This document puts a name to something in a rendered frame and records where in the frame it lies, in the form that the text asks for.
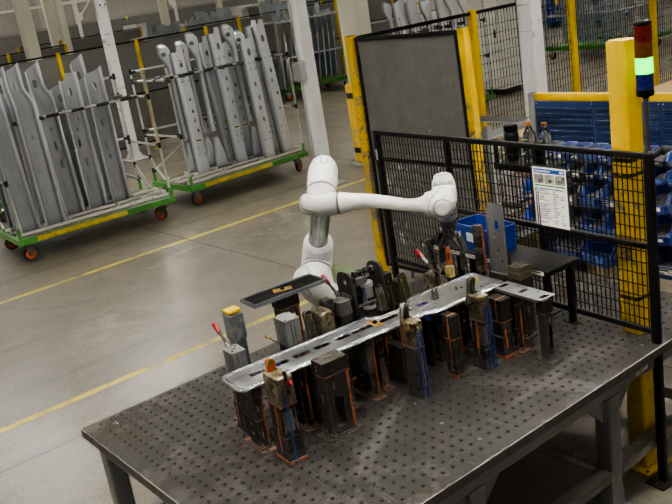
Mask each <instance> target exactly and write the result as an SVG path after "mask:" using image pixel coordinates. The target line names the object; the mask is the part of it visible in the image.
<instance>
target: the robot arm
mask: <svg viewBox="0 0 672 504"><path fill-rule="evenodd" d="M337 185H338V168H337V165H336V163H335V161H334V160H333V159H332V158H331V157H329V156H326V155H321V156H318V157H316V158H315V159H314V160H313V161H312V162H311V164H310V166H309V170H308V176H307V194H303V195H302V196H301V198H300V200H299V205H300V209H301V212H303V213H304V214H307V215H310V222H309V233H308V234H307V235H306V236H305V238H304V242H303V249H302V266H301V267H299V268H298V269H297V270H296V272H295V274H294V276H293V279H294V278H297V277H300V276H302V275H305V274H308V273H311V274H314V275H317V276H320V277H321V275H322V274H324V275H325V276H326V277H327V279H328V280H329V281H330V283H331V285H332V286H333V287H334V288H335V290H336V291H337V290H338V285H337V284H336V283H334V282H333V277H332V272H331V268H332V262H333V239H332V237H331V236H330V235H329V225H330V216H332V215H337V214H342V213H346V212H349V211H353V210H357V209H362V208H382V209H391V210H400V211H412V212H423V213H425V214H426V215H427V216H433V217H437V218H438V220H439V222H440V228H437V236H436V241H435V246H437V247H438V249H439V255H440V263H443V262H446V254H445V247H444V244H445V242H446V240H447V239H449V240H451V241H452V242H454V244H455V245H456V247H457V248H458V250H459V252H460V253H459V258H460V267H461V268H464V267H467V265H466V253H467V252H469V250H468V248H467V245H466V243H465V241H464V238H463V236H462V232H461V231H459V232H457V231H456V227H457V220H456V218H457V217H458V215H457V206H456V202H457V190H456V185H455V181H454V178H453V176H452V174H451V173H448V172H440V173H438V174H435V175H434V176H433V180H432V191H429V192H425V194H424V195H423V196H421V197H419V198H412V199H406V198H398V197H392V196H386V195H379V194H363V193H347V192H336V189H337ZM442 235H443V236H442ZM455 237H456V238H455ZM338 291H339V290H338ZM299 294H300V295H301V296H302V297H303V298H304V299H306V300H307V301H308V302H310V303H311V304H313V305H315V306H316V308H318V307H319V301H318V300H319V299H321V298H324V297H327V296H328V297H330V298H336V296H335V295H334V291H333V290H332V289H331V288H330V286H329V285H327V284H326V283H324V284H321V285H318V286H316V287H313V288H310V289H308V290H305V291H302V292H300V293H299ZM316 308H315V309H316Z"/></svg>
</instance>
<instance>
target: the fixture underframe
mask: <svg viewBox="0 0 672 504"><path fill-rule="evenodd" d="M654 367H655V362H654V360H653V361H651V362H650V363H648V364H647V365H645V366H644V367H642V368H641V369H639V370H638V371H636V372H635V373H633V374H632V375H630V376H629V377H627V378H626V379H624V380H623V381H621V382H620V383H618V384H617V385H615V386H614V387H612V388H611V389H609V390H608V391H606V392H605V393H603V394H602V395H600V396H599V397H597V398H596V399H594V400H593V401H591V402H590V403H588V404H587V405H585V406H584V407H582V408H581V409H579V410H578V411H576V412H575V413H573V414H572V415H570V416H569V417H567V418H566V419H564V420H563V421H561V422H560V423H558V424H557V425H555V426H554V427H552V428H551V429H550V430H548V431H547V432H545V433H544V434H542V435H541V436H539V437H538V438H536V439H535V440H533V441H532V442H530V443H529V444H527V445H526V446H524V447H523V448H521V449H520V450H518V451H517V452H515V453H514V454H512V455H511V456H509V457H508V458H506V459H505V460H503V461H502V462H500V463H499V464H497V465H496V466H494V467H493V468H491V469H490V470H488V471H487V472H485V473H484V474H482V475H481V476H479V477H478V478H476V479H475V480H473V481H472V482H470V483H469V484H467V485H466V486H464V487H463V488H461V489H460V490H458V491H457V492H455V493H454V494H452V495H451V496H449V497H448V498H446V499H445V500H443V501H442V502H440V503H439V504H486V502H487V500H488V498H489V495H490V493H491V491H492V488H493V486H494V484H495V481H496V479H497V477H498V474H499V472H501V471H503V470H504V469H506V468H507V467H509V466H510V465H512V464H513V463H515V462H516V461H518V460H519V459H521V458H522V457H524V456H525V455H527V454H528V453H530V452H531V451H533V450H534V451H536V452H539V453H541V454H544V455H546V456H549V457H551V458H554V459H556V460H559V461H561V462H564V463H566V464H569V465H571V466H574V467H576V468H579V469H581V470H584V471H586V472H589V473H591V474H590V475H589V476H588V477H586V478H585V479H584V480H582V481H581V482H580V483H578V484H577V485H576V486H574V487H573V488H572V489H570V490H569V491H568V492H566V493H565V494H564V495H562V496H561V497H560V498H558V499H557V500H556V501H554V502H553V503H552V504H585V503H587V502H588V501H589V500H591V499H592V498H593V497H594V496H596V495H597V494H598V493H600V496H601V500H599V501H598V502H597V503H596V504H633V503H630V502H628V501H626V500H625V494H624V487H623V482H622V477H624V473H625V472H627V471H628V470H629V469H630V468H632V467H633V466H634V465H635V464H637V463H638V462H639V461H640V460H641V459H642V458H644V457H645V456H646V455H647V454H648V453H649V452H650V451H651V450H652V449H654V448H655V447H656V446H657V444H656V425H655V426H653V427H652V428H650V429H648V430H647V431H645V432H644V433H643V434H641V435H640V436H639V437H638V438H636V439H635V440H634V441H633V442H632V443H631V444H630V445H628V446H627V447H626V448H625V449H623V450H622V445H621V428H620V412H619V409H620V406H621V404H622V401H623V399H624V397H625V394H626V392H627V389H628V387H629V384H630V382H632V381H633V380H634V379H635V378H637V377H639V376H640V375H642V374H644V373H646V372H648V371H650V370H652V369H653V368H654ZM664 391H665V398H669V399H672V383H670V382H667V381H664ZM587 413H589V414H590V415H592V416H593V417H594V418H595V426H596V440H597V454H598V456H596V455H593V454H590V453H588V452H585V451H582V450H580V449H577V448H575V447H572V446H569V445H567V444H564V443H561V442H559V441H556V440H553V439H551V438H552V437H553V436H555V435H556V434H558V433H559V432H561V431H562V430H564V429H565V428H567V427H568V426H569V425H571V424H572V423H574V422H575V421H577V420H578V419H580V418H581V417H583V416H584V415H586V414H587ZM666 436H667V439H668V438H670V437H671V436H672V414H670V415H669V416H668V417H666ZM99 451H100V450H99ZM100 455H101V459H102V463H103V466H104V470H105V474H106V477H107V481H108V485H109V489H110V492H111V496H112V500H113V503H114V504H136V502H135V498H134V494H133V490H132V486H131V483H130V479H129V475H131V474H129V473H128V472H127V471H126V470H124V469H123V468H122V467H121V466H119V465H118V464H117V463H115V462H114V461H113V460H112V459H110V458H109V457H108V456H106V455H105V454H104V453H103V452H101V451H100ZM128 474H129V475H128ZM131 476H132V475H131ZM132 477H133V476H132ZM133 478H134V479H136V478H135V477H133ZM136 480H137V479H136ZM137 481H138V480H137ZM138 482H139V483H141V482H140V481H138ZM141 484H142V483H141ZM142 485H143V486H145V485H144V484H142ZM145 487H146V486H145ZM146 488H147V487H146ZM147 489H148V490H150V489H149V488H147ZM150 491H151V490H150ZM151 492H152V493H154V492H153V491H151ZM154 494H155V493H154ZM155 495H156V494H155ZM156 496H157V497H159V496H158V495H156ZM148 504H168V503H167V502H165V501H164V500H163V499H162V498H160V497H159V498H157V499H155V500H153V501H151V502H150V503H148Z"/></svg>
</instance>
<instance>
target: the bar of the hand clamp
mask: <svg viewBox="0 0 672 504"><path fill-rule="evenodd" d="M423 242H424V246H425V251H426V255H427V259H428V264H429V268H430V269H431V270H433V273H434V268H435V269H436V270H437V272H436V274H440V273H439V268H438V264H437V259H436V255H435V250H434V246H433V245H435V240H434V239H432V238H428V239H425V240H423ZM433 266H434V268H433ZM433 276H435V273H434V275H433Z"/></svg>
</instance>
